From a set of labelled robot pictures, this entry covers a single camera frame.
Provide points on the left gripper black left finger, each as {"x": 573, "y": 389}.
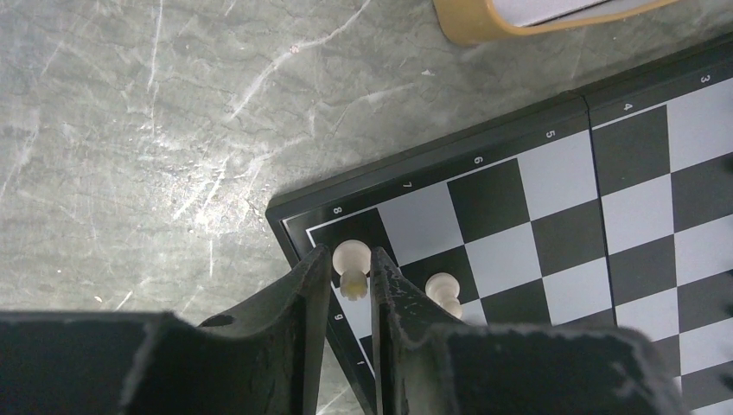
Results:
{"x": 262, "y": 356}

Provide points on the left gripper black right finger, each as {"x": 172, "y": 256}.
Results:
{"x": 426, "y": 361}

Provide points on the white chess rook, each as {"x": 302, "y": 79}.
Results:
{"x": 351, "y": 261}

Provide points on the gold tin of white pieces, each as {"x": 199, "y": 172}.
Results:
{"x": 473, "y": 22}

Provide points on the black white chessboard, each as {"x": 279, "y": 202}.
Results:
{"x": 608, "y": 205}

